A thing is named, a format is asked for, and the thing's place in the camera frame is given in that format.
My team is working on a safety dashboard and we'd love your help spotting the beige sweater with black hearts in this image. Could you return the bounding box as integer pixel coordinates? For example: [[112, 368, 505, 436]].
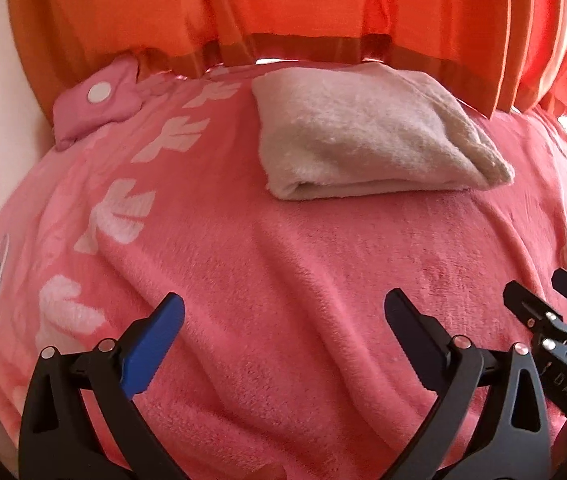
[[252, 64, 516, 201]]

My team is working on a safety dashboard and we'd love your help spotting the orange curtain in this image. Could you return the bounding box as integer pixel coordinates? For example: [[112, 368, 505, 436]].
[[6, 0, 567, 127]]

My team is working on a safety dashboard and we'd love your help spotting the pink polka dot pillow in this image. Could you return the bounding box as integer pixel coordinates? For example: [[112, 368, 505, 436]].
[[52, 55, 142, 151]]

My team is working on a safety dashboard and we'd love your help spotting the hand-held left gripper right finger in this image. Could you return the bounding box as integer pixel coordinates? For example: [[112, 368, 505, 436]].
[[384, 288, 553, 480]]

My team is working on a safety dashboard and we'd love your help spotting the pink fleece blanket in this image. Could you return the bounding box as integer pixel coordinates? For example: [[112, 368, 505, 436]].
[[0, 62, 567, 480]]

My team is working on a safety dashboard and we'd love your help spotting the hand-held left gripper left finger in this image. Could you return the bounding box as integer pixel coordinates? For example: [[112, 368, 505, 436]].
[[18, 291, 186, 480]]

